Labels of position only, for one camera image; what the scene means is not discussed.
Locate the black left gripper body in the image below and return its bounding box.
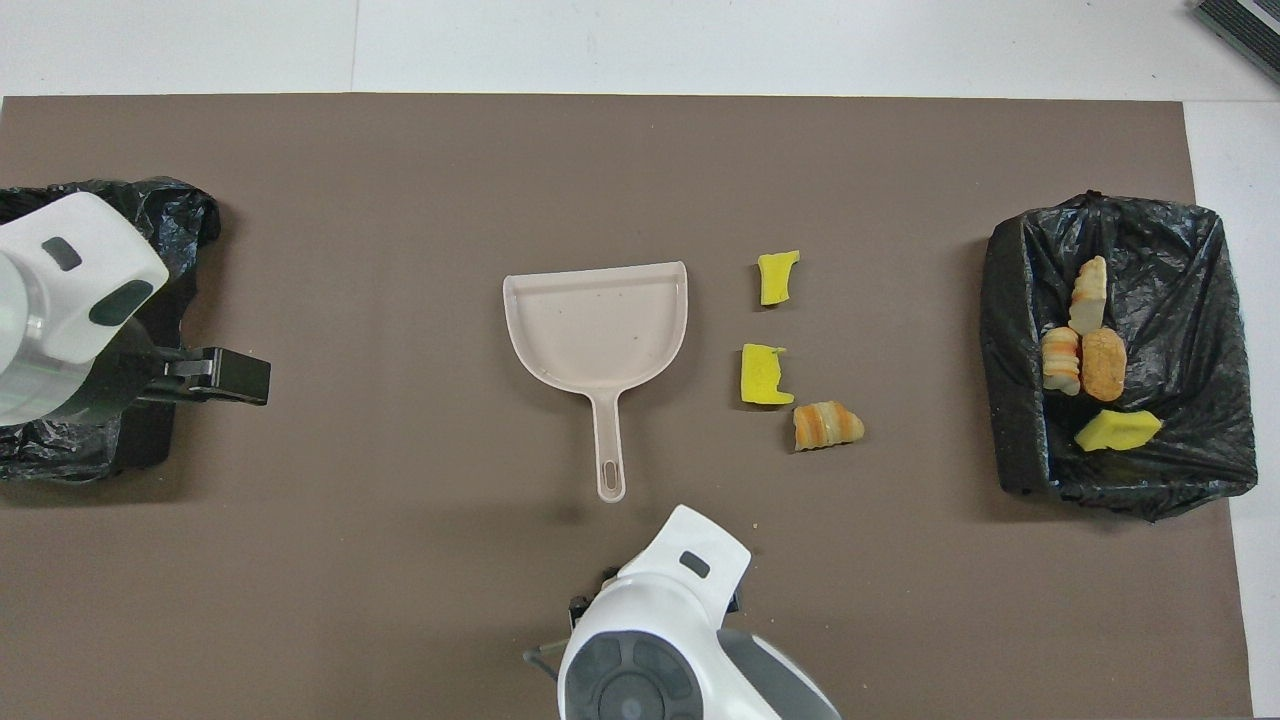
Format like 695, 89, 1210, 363
60, 330, 273, 427

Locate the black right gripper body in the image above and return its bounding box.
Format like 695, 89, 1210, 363
568, 565, 622, 633

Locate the beige plastic dustpan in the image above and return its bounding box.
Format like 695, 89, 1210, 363
502, 262, 689, 504

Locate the notched yellow sponge piece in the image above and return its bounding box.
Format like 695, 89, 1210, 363
740, 343, 793, 408

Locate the yellow sponge piece green backing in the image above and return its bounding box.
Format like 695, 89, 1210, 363
1074, 408, 1164, 453

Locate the brown bread bun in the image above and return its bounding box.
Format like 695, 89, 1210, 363
1081, 328, 1128, 403

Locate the black bag lined bin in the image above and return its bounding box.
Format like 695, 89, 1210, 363
0, 177, 222, 485
979, 190, 1260, 523

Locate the brown table mat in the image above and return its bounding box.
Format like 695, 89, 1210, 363
0, 94, 1254, 720

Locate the orange striped croissant piece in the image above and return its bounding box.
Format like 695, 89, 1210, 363
792, 400, 866, 454

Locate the small yellow sponge piece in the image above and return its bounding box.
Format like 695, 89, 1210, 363
757, 250, 801, 307

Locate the dark grey ribbed object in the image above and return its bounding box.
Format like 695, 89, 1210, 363
1195, 0, 1280, 83

